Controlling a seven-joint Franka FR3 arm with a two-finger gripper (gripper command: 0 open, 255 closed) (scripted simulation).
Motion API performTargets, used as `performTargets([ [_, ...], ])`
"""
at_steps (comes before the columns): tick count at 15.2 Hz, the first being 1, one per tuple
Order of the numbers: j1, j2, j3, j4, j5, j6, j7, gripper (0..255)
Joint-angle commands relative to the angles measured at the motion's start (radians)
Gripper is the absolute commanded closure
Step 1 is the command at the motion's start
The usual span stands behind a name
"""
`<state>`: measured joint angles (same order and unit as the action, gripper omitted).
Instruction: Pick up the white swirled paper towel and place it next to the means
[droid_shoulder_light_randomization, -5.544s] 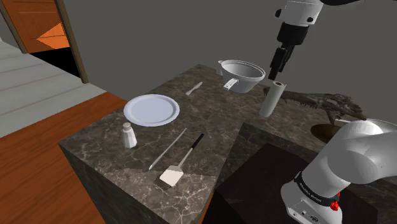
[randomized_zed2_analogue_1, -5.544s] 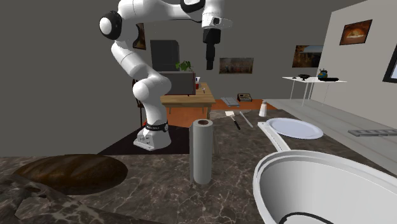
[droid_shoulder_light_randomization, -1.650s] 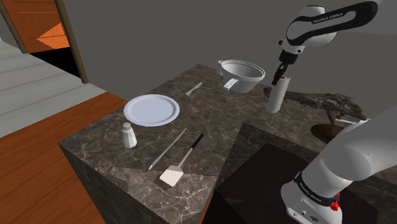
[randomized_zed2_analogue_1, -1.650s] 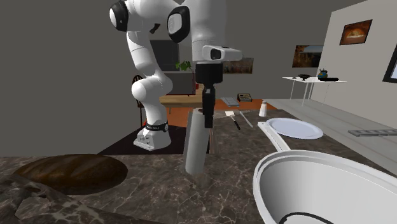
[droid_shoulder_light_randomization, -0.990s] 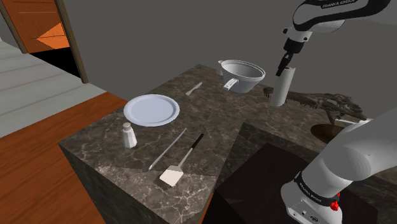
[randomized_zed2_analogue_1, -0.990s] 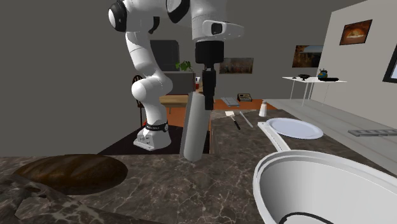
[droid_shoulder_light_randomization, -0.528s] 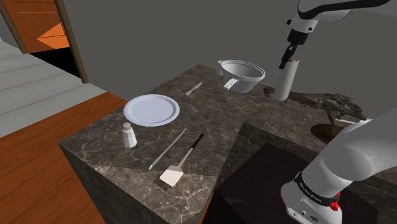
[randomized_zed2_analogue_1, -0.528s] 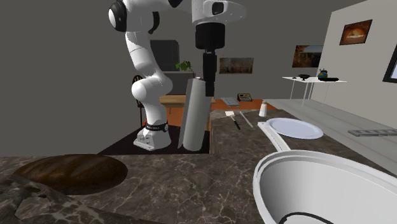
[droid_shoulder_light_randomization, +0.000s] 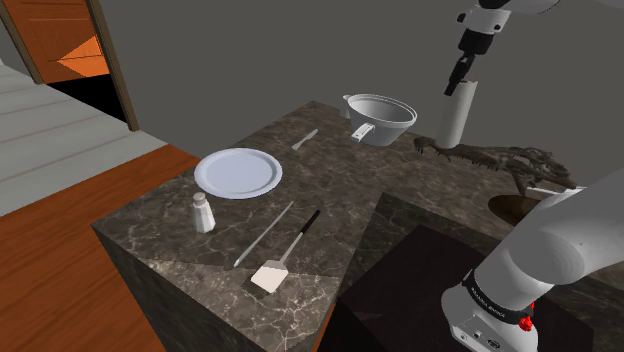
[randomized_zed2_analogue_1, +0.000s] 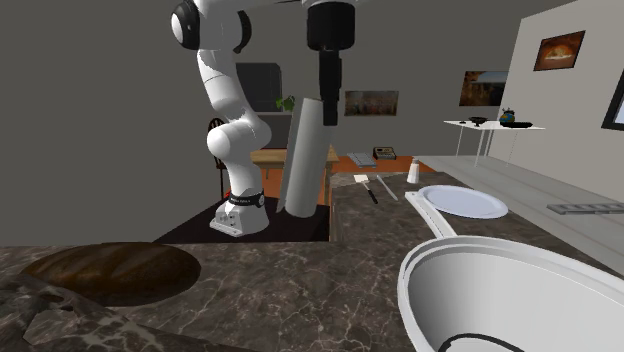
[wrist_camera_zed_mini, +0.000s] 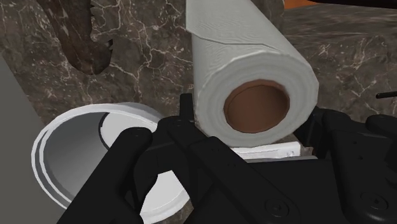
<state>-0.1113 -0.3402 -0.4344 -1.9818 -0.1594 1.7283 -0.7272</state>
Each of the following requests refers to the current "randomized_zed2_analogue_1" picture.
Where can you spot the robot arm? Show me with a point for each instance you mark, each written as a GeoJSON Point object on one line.
{"type": "Point", "coordinates": [229, 141]}

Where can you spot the brown bread loaf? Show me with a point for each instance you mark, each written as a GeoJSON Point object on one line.
{"type": "Point", "coordinates": [117, 270]}

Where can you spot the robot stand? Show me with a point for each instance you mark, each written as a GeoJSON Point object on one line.
{"type": "Point", "coordinates": [292, 228]}

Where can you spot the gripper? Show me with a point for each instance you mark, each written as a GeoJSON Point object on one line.
{"type": "Point", "coordinates": [330, 27]}

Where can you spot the orange glowing wall picture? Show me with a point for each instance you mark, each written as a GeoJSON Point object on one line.
{"type": "Point", "coordinates": [559, 50]}

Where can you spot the wide dark wall picture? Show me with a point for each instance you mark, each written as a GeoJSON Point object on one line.
{"type": "Point", "coordinates": [371, 103]}

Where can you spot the dark box with pale panel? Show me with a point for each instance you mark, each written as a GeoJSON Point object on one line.
{"type": "Point", "coordinates": [384, 153]}

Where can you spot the orange rug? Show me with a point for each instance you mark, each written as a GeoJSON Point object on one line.
{"type": "Point", "coordinates": [390, 164]}

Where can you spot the white salt shaker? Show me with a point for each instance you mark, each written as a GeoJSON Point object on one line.
{"type": "Point", "coordinates": [413, 171]}

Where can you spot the brown landscape wall picture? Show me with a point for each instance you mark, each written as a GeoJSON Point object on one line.
{"type": "Point", "coordinates": [482, 88]}

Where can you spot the grey keyboard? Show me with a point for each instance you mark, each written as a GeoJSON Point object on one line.
{"type": "Point", "coordinates": [362, 160]}

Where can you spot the white side table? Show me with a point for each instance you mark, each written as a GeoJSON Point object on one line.
{"type": "Point", "coordinates": [487, 126]}

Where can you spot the black framed window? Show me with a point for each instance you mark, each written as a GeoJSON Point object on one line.
{"type": "Point", "coordinates": [615, 105]}

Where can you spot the white plate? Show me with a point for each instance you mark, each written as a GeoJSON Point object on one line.
{"type": "Point", "coordinates": [465, 201]}

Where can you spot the wooden table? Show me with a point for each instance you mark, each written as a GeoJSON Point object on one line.
{"type": "Point", "coordinates": [270, 157]}

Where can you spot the grey floor grate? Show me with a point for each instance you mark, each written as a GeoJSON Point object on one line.
{"type": "Point", "coordinates": [585, 208]}

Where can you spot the tall grey cylinder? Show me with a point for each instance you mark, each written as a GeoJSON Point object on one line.
{"type": "Point", "coordinates": [304, 166]}

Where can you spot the dark grey cabinet with plant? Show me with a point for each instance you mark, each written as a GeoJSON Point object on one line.
{"type": "Point", "coordinates": [261, 88]}

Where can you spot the dark wooden chair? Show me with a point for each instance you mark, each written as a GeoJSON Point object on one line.
{"type": "Point", "coordinates": [218, 163]}

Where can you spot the grey knife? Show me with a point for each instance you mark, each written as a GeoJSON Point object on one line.
{"type": "Point", "coordinates": [386, 187]}

